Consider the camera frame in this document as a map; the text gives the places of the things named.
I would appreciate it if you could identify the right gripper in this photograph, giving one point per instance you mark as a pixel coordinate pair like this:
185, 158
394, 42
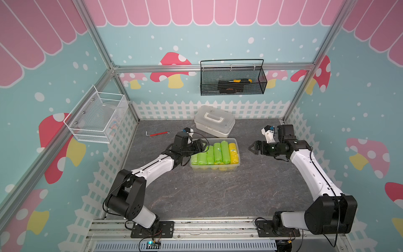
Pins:
263, 149

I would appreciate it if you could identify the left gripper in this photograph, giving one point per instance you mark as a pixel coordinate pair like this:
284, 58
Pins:
198, 147

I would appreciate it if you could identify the light green roll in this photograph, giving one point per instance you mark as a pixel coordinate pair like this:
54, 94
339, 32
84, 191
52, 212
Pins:
194, 159

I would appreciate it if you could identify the clear plastic storage box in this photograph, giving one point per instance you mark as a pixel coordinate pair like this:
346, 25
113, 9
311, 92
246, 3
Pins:
216, 168

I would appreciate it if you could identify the yellow roll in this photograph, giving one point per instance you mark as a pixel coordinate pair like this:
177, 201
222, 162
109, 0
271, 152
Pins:
233, 152

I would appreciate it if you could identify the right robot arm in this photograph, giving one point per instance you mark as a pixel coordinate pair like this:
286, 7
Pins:
332, 211

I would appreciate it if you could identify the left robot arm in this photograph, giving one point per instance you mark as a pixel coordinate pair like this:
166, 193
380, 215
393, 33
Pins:
127, 194

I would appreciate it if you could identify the black tool in basket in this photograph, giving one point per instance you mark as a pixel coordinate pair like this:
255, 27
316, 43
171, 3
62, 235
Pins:
230, 87

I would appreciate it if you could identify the yellow black screwdriver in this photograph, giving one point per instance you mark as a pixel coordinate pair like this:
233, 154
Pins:
243, 81

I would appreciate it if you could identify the small circuit board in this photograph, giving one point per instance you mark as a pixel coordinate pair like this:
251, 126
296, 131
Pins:
153, 245

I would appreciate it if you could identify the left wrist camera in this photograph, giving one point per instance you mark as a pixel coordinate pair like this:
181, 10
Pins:
189, 131

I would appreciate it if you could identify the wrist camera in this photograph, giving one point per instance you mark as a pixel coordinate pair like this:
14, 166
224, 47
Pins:
269, 133
189, 131

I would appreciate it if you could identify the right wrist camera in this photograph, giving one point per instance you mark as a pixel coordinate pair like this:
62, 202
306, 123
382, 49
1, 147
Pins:
269, 133

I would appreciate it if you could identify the red handled hex key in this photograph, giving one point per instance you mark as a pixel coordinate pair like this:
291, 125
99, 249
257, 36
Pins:
157, 134

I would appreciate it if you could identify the white lidded case with handle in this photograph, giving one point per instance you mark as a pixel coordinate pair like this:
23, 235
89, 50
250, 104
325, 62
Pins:
216, 122

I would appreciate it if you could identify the black wire mesh basket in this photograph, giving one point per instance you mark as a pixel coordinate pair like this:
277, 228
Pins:
213, 71

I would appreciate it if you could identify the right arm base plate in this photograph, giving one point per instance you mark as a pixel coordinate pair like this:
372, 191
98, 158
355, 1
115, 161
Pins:
266, 228

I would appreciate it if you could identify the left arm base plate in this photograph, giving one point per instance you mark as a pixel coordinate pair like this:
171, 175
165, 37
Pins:
161, 229

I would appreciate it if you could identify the white wire basket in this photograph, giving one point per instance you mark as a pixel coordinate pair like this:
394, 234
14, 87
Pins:
97, 117

